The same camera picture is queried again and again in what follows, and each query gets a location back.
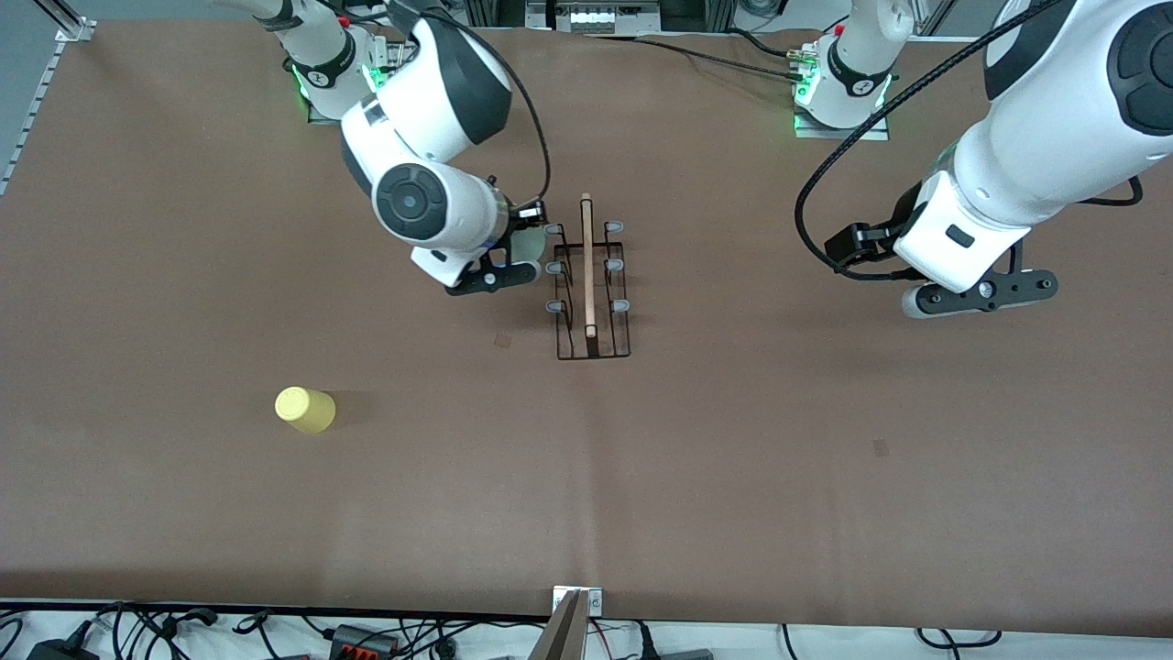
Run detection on pale green plastic cup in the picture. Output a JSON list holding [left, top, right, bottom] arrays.
[[510, 226, 551, 267]]

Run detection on black wire cup holder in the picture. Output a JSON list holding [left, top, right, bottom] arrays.
[[544, 192, 634, 362]]

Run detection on yellow plastic cup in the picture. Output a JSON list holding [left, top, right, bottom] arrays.
[[274, 386, 337, 435]]

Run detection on white control box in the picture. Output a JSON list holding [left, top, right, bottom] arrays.
[[527, 0, 663, 36]]

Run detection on white power strip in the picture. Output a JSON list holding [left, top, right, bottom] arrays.
[[353, 0, 433, 27]]

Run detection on brown paper table cover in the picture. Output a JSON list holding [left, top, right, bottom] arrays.
[[0, 20, 1173, 639]]

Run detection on grey orange connector block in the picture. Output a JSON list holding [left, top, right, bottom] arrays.
[[328, 623, 401, 660]]

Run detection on black power adapter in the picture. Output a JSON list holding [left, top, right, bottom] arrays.
[[26, 638, 102, 660]]

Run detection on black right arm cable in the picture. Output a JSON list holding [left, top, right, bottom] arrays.
[[431, 9, 554, 214]]

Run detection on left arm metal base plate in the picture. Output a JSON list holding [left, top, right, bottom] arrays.
[[793, 41, 892, 142]]

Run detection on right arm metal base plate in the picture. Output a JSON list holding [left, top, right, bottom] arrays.
[[306, 26, 419, 127]]

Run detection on black cables on cover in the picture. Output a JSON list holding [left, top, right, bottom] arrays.
[[585, 26, 818, 85]]

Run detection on black looped cable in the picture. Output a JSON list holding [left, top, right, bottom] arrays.
[[915, 627, 1003, 650]]

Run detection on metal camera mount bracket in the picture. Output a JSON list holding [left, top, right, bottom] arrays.
[[530, 587, 605, 660]]

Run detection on aluminium side rail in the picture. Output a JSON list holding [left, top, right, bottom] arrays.
[[0, 0, 98, 198]]

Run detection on black tangled cable bundle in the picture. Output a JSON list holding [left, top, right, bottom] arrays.
[[0, 600, 317, 660]]

